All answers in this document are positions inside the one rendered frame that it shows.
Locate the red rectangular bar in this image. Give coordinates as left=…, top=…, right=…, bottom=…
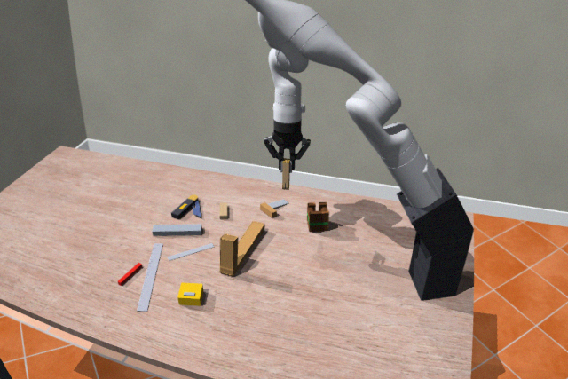
left=118, top=263, right=142, bottom=286

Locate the yellow box with grey clip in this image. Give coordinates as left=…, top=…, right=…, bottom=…
left=177, top=283, right=203, bottom=306

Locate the small tan wooden block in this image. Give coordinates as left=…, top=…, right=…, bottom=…
left=219, top=203, right=227, bottom=219

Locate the grey flat bar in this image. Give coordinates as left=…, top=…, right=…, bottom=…
left=137, top=243, right=163, bottom=312
left=167, top=243, right=214, bottom=261

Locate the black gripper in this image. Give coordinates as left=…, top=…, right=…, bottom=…
left=264, top=120, right=311, bottom=173

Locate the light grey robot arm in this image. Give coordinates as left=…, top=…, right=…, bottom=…
left=245, top=0, right=442, bottom=209

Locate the grey rectangular bar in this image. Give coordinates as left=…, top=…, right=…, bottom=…
left=152, top=224, right=202, bottom=236

